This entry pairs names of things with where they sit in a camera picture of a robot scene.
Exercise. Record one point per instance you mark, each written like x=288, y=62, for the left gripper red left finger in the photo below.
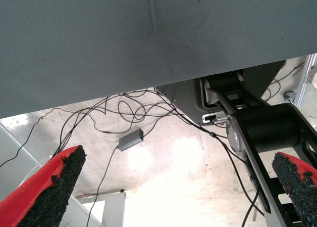
x=37, y=195

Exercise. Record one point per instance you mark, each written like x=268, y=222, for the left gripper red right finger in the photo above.
x=302, y=187

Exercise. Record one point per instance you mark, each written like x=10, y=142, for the grey robot base cover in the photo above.
x=185, y=97

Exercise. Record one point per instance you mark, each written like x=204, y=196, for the clear thin tube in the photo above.
x=37, y=165

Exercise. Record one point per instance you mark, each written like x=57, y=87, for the white table leg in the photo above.
x=114, y=207

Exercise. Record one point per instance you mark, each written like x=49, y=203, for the grey caster wheel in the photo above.
x=289, y=96

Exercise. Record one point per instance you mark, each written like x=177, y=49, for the grey metal hub box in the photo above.
x=130, y=140

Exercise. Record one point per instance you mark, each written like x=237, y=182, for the white shoe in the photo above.
x=315, y=77

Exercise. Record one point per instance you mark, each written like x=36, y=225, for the dark grey table cloth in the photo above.
x=123, y=39

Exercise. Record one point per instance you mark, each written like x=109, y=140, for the black robot torso frame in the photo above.
x=267, y=128

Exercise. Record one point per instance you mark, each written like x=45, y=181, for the aluminium profile post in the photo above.
x=305, y=81

